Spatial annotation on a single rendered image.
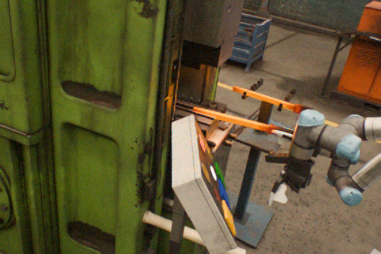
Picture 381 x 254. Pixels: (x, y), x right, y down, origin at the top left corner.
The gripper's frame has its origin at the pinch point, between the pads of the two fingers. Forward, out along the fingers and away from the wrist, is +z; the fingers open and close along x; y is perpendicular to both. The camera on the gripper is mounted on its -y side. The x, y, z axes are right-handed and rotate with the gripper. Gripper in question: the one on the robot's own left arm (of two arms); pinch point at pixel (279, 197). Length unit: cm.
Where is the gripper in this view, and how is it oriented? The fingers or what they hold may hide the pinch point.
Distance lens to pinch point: 132.9
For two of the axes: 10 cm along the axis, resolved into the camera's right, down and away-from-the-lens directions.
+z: -1.3, 8.8, 4.5
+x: 7.3, -2.2, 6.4
